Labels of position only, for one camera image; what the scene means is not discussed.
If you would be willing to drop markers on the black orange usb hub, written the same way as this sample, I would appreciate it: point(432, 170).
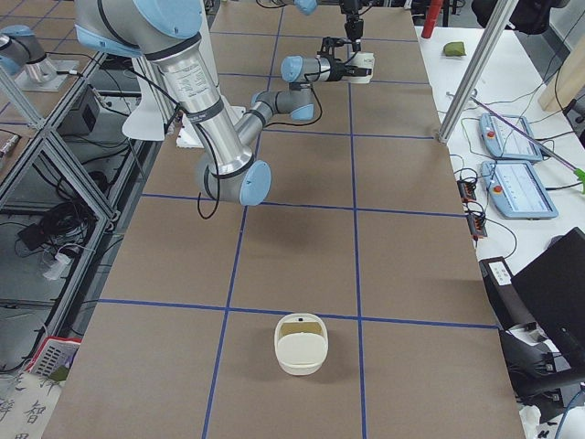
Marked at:
point(466, 190)
point(476, 224)

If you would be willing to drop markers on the green bean bag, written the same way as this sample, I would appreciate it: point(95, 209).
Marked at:
point(454, 49)

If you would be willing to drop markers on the teach pendant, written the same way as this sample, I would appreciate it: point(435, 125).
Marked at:
point(516, 191)
point(503, 140)

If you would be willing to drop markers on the black orange USB hub far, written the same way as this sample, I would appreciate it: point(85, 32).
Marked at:
point(466, 190)

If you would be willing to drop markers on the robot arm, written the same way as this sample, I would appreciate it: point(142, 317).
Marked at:
point(307, 7)
point(243, 179)

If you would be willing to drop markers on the red cylinder bottle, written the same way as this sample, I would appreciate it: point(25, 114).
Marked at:
point(431, 18)

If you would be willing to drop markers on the black orange USB hub near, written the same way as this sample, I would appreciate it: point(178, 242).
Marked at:
point(476, 224)

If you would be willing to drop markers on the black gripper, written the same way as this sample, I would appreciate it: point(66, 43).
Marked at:
point(354, 28)
point(337, 71)

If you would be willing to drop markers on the white ribbed HOME mug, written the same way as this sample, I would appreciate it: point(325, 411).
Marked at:
point(362, 65)

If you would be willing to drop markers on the black label printer box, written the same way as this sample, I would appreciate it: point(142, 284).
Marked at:
point(509, 309)

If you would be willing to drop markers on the teach pendant near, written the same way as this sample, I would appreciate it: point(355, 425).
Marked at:
point(516, 191)

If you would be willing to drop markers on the teach pendant far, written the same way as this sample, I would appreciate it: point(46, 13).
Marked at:
point(503, 140)

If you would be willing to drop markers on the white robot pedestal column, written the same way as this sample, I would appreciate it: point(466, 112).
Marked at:
point(173, 71)

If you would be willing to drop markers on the aluminium frame post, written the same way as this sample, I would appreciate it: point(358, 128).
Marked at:
point(487, 43)

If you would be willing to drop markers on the cream basket with handle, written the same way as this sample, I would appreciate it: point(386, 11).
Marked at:
point(300, 343)

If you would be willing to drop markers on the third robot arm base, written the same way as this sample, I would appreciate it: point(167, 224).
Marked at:
point(24, 59)

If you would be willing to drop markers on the white plastic basket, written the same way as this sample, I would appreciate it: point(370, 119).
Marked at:
point(53, 353)

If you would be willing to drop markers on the reacher grabber stick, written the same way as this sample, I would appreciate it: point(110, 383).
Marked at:
point(577, 172)

